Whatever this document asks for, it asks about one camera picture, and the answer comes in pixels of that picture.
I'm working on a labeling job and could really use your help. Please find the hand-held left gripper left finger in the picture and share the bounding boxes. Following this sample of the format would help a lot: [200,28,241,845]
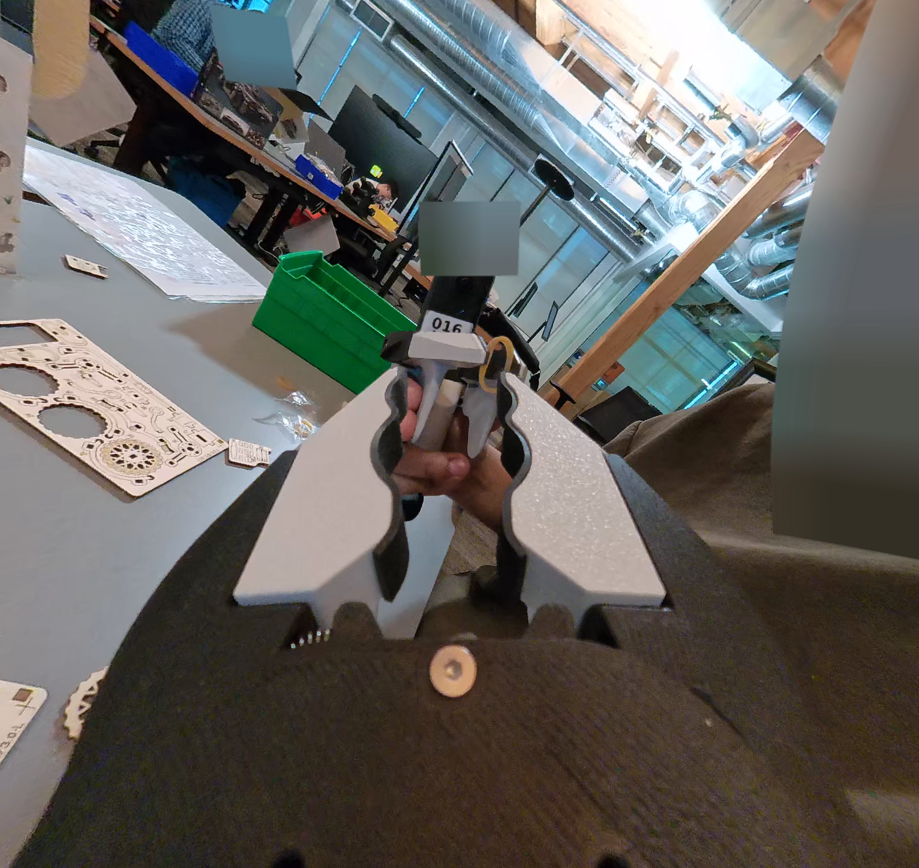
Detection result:
[232,369,412,635]

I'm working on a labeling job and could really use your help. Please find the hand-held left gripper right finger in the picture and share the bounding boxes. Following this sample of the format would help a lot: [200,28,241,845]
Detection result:
[495,371,670,634]

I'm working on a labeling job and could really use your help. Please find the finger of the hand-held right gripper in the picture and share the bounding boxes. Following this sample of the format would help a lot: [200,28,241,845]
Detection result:
[409,332,489,450]
[461,383,498,455]

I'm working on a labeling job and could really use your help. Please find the yellow rubber band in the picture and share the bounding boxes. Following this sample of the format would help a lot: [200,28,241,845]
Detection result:
[476,335,516,389]

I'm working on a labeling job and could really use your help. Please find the grey desk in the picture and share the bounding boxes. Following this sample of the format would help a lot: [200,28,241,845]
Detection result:
[0,139,460,868]

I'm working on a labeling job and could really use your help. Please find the person's right hand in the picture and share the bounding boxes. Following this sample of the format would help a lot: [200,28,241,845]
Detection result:
[391,380,518,533]

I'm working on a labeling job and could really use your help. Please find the clear plastic bag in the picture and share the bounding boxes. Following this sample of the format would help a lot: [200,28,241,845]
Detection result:
[257,389,322,440]

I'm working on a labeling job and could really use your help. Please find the black office chair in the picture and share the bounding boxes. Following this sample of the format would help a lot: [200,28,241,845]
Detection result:
[573,385,670,447]

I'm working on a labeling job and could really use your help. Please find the green plastic bin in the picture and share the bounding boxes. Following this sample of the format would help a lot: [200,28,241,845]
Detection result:
[252,251,419,396]

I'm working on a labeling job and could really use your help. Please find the black round floor lamp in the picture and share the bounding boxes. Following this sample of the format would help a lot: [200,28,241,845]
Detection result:
[518,156,577,229]

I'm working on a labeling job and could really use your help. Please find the black monitor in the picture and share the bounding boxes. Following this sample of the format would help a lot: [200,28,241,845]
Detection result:
[332,84,440,217]

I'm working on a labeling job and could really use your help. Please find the small blue bin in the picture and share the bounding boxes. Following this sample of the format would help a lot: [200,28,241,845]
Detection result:
[293,153,345,200]

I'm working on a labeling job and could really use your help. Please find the wooden puzzle sheet round holes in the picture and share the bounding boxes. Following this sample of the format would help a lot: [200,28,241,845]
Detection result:
[0,318,228,498]

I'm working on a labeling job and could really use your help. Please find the person's brown sweater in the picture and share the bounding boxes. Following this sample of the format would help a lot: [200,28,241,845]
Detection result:
[602,380,919,868]

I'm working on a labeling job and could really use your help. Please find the wooden beam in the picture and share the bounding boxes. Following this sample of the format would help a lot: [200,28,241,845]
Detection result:
[553,127,827,404]

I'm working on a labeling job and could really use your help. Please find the dark printed box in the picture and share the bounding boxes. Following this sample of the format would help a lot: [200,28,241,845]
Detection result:
[196,56,282,145]

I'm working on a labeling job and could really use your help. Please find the long wooden table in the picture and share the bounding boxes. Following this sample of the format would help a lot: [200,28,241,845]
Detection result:
[90,16,433,289]

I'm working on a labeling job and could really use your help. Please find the wooden gear piece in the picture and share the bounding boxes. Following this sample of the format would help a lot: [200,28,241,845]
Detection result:
[56,667,110,741]

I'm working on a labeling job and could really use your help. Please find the white instruction sheet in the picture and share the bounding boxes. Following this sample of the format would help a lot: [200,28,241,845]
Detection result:
[22,142,268,303]

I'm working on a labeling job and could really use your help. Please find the wooden card piece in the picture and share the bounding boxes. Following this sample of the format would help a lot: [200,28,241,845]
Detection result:
[0,679,48,766]

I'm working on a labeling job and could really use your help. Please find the blue plastic bin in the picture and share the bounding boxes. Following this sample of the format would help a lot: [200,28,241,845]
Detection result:
[124,20,200,99]

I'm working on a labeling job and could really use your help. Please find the leaning cardboard poster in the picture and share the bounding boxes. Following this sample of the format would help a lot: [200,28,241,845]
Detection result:
[0,39,34,278]

